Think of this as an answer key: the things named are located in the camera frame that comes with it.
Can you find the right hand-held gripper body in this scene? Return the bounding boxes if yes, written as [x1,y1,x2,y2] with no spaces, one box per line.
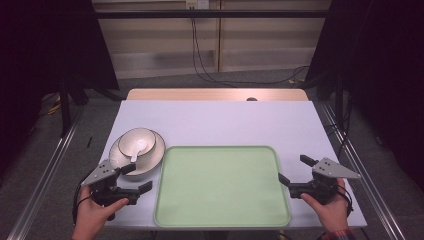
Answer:
[288,157,362,205]

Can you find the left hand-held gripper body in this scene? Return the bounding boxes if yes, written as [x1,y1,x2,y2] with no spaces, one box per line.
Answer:
[80,159,141,206]

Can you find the person's left hand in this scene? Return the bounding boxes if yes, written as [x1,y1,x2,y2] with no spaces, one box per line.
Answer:
[71,185,130,239]

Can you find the person's right hand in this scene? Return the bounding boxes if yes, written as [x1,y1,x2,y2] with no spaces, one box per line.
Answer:
[300,179,350,234]

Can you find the white ceramic spoon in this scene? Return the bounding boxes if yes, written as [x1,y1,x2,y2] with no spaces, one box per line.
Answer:
[129,138,150,164]

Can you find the white ribbed plate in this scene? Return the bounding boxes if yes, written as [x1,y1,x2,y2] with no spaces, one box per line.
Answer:
[108,130,167,177]

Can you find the white bowl with dark rim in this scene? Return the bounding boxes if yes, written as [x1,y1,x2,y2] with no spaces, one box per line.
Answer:
[117,127,157,159]

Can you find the light green plastic tray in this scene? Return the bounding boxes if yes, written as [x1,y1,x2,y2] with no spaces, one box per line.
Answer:
[153,145,292,229]

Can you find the black metal stand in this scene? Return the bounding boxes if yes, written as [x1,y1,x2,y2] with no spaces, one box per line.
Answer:
[59,78,73,138]
[334,74,345,128]

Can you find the white table mat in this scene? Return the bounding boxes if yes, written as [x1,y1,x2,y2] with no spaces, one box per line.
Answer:
[99,99,368,232]

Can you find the black curtain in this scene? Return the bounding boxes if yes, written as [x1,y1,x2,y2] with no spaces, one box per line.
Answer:
[304,0,424,193]
[0,0,120,178]

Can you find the black horizontal bar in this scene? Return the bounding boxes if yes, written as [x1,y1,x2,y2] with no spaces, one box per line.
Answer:
[94,9,330,20]

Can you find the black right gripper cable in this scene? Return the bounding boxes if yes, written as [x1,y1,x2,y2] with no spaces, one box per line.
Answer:
[336,184,355,218]

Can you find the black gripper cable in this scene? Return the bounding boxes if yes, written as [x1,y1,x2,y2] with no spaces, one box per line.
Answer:
[72,169,98,225]
[336,184,355,218]

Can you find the metal floor rail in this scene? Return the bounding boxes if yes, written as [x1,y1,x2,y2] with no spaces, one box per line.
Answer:
[6,105,86,240]
[319,102,407,240]

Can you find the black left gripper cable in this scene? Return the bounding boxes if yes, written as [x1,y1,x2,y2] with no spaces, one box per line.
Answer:
[72,169,98,225]

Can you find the yellow cable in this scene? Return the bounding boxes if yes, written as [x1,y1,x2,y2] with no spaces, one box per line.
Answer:
[45,95,63,116]

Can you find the black wall cables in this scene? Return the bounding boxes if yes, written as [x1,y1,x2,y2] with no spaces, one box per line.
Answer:
[189,5,311,87]

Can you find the white wall socket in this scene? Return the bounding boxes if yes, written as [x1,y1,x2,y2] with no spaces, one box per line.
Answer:
[185,0,210,10]

